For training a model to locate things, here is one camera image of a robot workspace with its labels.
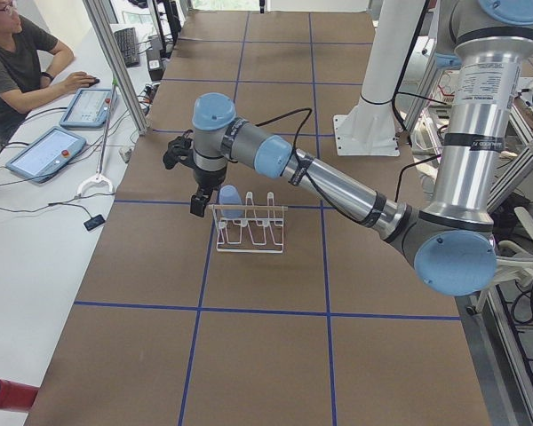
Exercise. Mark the white wire cup holder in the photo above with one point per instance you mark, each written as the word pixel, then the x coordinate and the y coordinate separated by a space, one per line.
pixel 248 227

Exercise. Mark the red cylinder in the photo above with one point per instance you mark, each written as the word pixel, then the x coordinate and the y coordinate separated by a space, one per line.
pixel 17 397

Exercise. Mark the small black puck device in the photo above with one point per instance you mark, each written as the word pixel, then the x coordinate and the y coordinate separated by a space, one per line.
pixel 94 222

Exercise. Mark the lower teach pendant tablet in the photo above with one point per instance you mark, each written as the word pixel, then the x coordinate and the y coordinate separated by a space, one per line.
pixel 47 155

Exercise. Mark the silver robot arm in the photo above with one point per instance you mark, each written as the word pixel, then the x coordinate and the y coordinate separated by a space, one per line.
pixel 448 242

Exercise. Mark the aluminium frame post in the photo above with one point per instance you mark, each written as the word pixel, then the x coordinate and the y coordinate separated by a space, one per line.
pixel 100 23

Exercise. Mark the teach pendant tablet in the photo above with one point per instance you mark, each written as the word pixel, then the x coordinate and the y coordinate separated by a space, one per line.
pixel 47 155
pixel 88 109

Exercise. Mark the blue plastic cup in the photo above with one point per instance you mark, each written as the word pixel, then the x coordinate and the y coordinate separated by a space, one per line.
pixel 229 195

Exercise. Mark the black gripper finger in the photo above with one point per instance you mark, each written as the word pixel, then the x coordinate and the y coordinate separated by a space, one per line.
pixel 200 200

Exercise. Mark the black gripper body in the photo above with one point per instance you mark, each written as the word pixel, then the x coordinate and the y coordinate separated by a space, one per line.
pixel 205 179

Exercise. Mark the black keyboard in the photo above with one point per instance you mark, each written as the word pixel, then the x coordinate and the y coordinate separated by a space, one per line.
pixel 127 43

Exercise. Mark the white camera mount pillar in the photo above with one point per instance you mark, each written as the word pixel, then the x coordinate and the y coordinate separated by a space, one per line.
pixel 369 128

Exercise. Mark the seated person dark shirt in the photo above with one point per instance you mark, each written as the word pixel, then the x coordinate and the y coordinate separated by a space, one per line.
pixel 30 59

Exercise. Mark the upper teach pendant tablet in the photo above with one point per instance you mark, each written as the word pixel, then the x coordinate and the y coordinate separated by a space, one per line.
pixel 88 109

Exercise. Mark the reacher grabber stick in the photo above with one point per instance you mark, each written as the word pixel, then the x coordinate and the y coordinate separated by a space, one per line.
pixel 99 178

